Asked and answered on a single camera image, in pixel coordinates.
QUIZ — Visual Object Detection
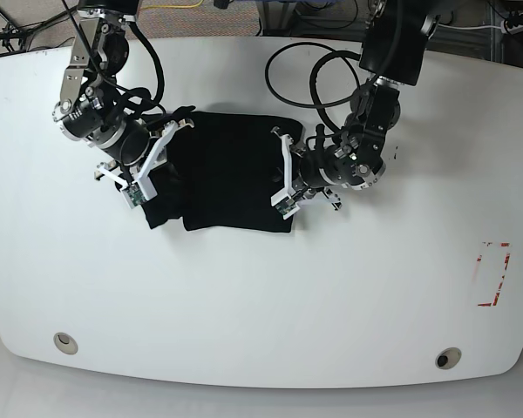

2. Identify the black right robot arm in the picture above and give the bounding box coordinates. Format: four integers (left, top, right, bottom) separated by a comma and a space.
52, 1, 194, 206

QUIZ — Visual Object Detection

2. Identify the right table cable grommet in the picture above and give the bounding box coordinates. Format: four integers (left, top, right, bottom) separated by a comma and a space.
435, 347, 462, 370

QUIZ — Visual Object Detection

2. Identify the table cable grommet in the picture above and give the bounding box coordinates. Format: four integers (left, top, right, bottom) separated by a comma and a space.
53, 333, 78, 355
435, 347, 462, 370

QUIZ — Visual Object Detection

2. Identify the yellow cable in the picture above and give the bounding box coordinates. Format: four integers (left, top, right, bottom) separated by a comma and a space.
141, 0, 205, 12

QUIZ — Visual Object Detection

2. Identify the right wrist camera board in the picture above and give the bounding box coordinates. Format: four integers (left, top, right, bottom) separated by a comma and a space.
119, 184, 147, 209

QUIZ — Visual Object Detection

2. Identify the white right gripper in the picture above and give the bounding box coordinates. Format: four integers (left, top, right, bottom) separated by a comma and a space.
94, 118, 194, 196

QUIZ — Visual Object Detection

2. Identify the black T-shirt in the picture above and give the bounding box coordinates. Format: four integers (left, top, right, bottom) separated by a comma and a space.
142, 106, 304, 233

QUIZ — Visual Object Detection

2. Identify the red tape rectangle marker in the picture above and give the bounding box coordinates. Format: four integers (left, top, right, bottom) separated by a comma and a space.
472, 241, 512, 307

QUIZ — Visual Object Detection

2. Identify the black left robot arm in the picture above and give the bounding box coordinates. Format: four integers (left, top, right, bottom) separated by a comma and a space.
271, 1, 441, 219

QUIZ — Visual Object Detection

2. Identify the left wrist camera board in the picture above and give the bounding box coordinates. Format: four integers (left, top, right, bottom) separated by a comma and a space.
271, 190, 300, 220

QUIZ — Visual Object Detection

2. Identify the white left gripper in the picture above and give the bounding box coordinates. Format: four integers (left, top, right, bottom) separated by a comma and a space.
270, 125, 343, 212

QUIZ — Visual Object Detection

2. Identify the left table cable grommet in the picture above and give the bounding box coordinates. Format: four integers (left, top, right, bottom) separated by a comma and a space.
53, 333, 78, 355

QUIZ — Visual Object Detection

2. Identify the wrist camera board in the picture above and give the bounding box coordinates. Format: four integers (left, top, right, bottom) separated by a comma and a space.
119, 184, 147, 209
271, 190, 300, 220

